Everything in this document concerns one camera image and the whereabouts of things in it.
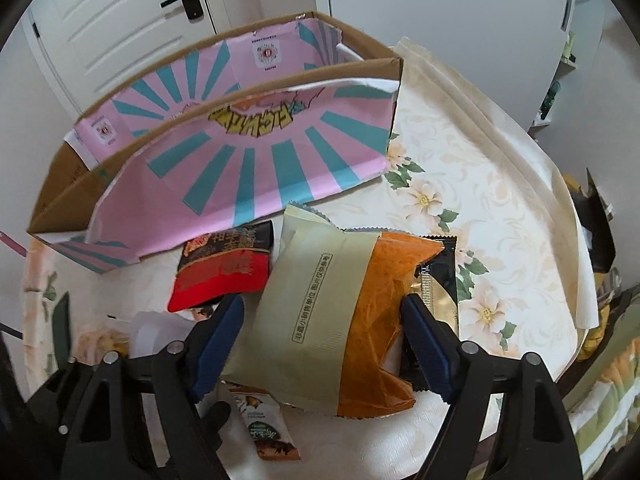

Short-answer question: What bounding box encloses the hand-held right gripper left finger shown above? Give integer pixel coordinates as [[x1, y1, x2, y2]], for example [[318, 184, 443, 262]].
[[22, 292, 246, 480]]

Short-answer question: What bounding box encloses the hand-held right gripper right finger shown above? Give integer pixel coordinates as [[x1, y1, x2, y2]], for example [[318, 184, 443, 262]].
[[400, 292, 583, 480]]

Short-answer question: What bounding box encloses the black and gold snack packet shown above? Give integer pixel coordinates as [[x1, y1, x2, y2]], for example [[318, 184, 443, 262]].
[[400, 234, 460, 392]]

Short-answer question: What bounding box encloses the cream and orange snack packet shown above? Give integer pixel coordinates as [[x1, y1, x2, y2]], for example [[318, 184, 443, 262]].
[[220, 202, 446, 418]]

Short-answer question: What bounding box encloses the pink teal printed cardboard box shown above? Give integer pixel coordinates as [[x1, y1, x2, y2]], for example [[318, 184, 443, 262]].
[[27, 10, 405, 275]]

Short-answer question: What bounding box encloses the clear packet of yellow snacks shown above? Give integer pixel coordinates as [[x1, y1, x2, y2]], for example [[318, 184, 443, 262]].
[[75, 322, 133, 361]]

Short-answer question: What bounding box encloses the white snack packet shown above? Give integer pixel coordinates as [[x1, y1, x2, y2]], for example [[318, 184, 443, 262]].
[[132, 310, 201, 356]]

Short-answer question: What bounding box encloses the red and black snack packet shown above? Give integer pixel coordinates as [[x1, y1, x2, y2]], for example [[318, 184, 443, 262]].
[[167, 220, 275, 313]]

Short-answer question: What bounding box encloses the small brown green snack packet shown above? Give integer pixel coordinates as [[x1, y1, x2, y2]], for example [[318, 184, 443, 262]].
[[227, 385, 301, 461]]

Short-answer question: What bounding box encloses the striped green bed sheet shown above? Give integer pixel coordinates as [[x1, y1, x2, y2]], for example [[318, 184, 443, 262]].
[[565, 300, 640, 461]]

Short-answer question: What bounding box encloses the black angular object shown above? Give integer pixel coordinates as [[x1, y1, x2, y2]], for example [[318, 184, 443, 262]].
[[572, 170, 618, 273]]

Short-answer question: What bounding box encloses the pink stick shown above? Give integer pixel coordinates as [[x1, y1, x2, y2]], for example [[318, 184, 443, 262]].
[[0, 230, 28, 258]]

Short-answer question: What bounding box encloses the green shelf item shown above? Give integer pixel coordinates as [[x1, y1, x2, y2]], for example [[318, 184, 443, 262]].
[[540, 80, 563, 121]]

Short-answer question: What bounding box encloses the white panel door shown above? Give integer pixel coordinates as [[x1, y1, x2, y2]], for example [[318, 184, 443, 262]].
[[20, 0, 236, 116]]

